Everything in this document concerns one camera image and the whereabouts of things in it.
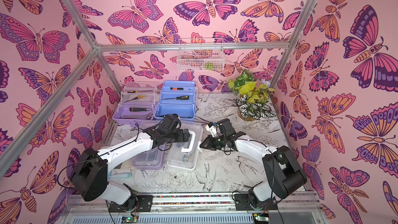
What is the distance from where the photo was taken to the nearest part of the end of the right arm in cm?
66

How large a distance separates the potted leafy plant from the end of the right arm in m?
0.17

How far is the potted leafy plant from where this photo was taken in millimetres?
848
